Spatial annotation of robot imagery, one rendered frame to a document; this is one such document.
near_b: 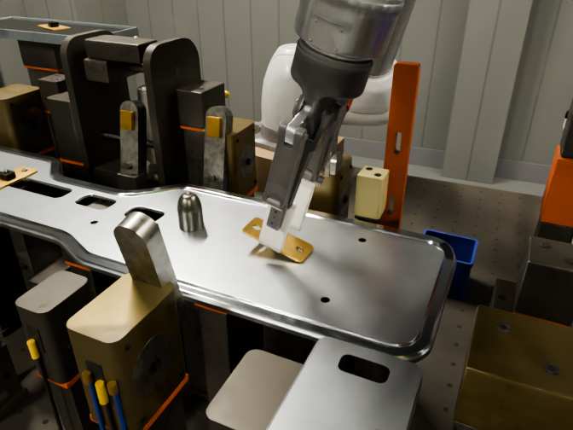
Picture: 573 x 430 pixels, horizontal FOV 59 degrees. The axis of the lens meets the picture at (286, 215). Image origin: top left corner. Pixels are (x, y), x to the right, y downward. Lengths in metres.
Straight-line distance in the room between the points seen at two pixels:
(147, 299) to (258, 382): 0.13
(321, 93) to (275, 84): 0.89
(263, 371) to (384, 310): 0.14
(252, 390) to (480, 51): 2.76
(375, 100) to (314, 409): 1.01
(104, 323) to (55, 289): 0.17
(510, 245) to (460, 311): 0.30
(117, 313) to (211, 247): 0.19
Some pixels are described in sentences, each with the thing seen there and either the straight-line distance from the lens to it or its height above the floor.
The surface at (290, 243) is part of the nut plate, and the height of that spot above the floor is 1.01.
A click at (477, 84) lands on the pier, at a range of 3.12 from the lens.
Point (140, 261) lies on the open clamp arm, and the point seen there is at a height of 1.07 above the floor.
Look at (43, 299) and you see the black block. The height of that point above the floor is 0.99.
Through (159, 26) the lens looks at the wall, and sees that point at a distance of 3.95.
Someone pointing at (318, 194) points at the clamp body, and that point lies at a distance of 0.72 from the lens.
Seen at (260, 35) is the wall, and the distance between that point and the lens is 3.55.
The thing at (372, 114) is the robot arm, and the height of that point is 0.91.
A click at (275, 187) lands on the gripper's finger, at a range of 0.51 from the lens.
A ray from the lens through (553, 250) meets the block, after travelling 0.53.
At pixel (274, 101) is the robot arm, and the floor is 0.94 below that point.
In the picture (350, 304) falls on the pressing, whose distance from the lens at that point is 0.54.
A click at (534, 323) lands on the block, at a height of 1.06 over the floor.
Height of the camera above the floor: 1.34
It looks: 29 degrees down
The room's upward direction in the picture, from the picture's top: straight up
